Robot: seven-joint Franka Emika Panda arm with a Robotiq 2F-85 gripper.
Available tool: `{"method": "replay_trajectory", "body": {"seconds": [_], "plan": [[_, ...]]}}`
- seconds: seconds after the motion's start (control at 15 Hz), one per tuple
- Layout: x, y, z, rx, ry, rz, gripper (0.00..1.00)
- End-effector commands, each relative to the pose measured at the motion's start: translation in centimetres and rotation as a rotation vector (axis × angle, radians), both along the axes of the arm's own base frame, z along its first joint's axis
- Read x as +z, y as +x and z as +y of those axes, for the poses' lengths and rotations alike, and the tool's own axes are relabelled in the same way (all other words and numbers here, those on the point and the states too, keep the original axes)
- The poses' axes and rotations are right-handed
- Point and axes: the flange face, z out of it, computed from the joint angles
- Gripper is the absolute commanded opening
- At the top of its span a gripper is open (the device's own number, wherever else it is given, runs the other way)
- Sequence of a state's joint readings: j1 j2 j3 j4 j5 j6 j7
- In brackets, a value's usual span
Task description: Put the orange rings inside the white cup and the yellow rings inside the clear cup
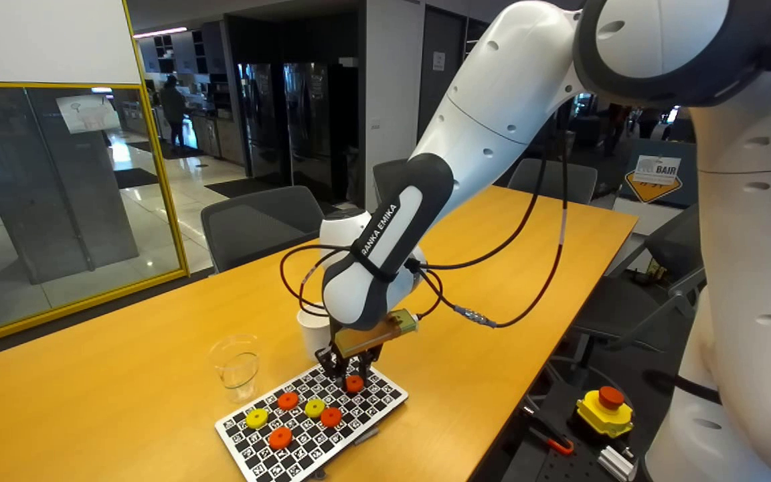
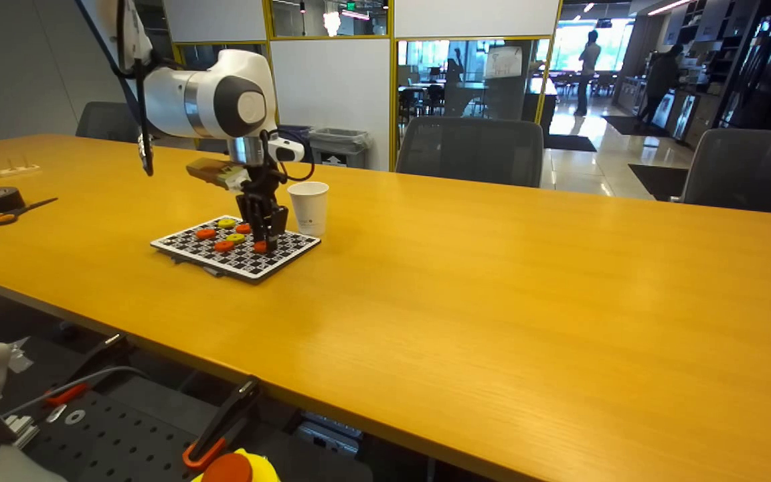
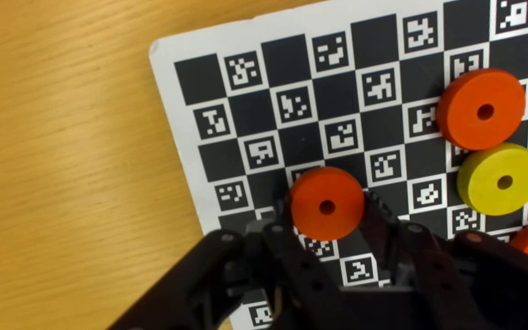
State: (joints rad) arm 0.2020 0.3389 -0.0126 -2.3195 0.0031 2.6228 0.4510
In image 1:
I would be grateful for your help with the person in dark jacket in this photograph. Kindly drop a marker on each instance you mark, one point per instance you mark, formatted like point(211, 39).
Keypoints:
point(173, 108)

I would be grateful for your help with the yellow red emergency stop button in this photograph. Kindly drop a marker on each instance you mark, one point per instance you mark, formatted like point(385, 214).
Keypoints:
point(605, 410)

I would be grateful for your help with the dark grey office chair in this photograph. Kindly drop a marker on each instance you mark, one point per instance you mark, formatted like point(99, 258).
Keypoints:
point(662, 254)
point(555, 177)
point(260, 224)

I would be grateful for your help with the yellow framed glass partition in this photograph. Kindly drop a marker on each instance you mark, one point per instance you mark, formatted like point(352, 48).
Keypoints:
point(65, 177)

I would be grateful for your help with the black white checkerboard marker board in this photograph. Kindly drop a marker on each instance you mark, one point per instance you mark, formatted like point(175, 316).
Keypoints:
point(375, 404)

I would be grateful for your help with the black glass door cabinets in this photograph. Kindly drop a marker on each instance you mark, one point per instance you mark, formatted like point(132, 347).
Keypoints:
point(305, 116)

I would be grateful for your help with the white paper cup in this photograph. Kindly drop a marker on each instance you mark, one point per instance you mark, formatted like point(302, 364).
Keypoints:
point(312, 332)

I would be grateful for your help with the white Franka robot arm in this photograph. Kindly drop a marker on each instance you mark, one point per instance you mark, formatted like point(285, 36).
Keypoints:
point(492, 98)

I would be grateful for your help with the clear plastic cup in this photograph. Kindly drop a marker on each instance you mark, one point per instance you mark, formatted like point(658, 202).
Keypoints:
point(238, 369)

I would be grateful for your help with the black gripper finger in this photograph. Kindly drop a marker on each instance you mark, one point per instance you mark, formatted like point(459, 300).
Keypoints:
point(367, 367)
point(336, 367)

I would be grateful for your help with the grey support under board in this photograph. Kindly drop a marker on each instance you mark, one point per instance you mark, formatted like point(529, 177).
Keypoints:
point(364, 434)

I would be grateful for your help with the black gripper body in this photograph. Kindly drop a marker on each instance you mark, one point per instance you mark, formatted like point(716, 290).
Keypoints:
point(345, 353)

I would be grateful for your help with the silver metal bracket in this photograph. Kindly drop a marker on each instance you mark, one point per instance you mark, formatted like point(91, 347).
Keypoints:
point(616, 461)

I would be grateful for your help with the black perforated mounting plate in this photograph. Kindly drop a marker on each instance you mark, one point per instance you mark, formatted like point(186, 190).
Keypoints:
point(515, 458)

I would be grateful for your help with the yellow and white sign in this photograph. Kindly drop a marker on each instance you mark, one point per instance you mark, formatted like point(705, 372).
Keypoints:
point(653, 169)

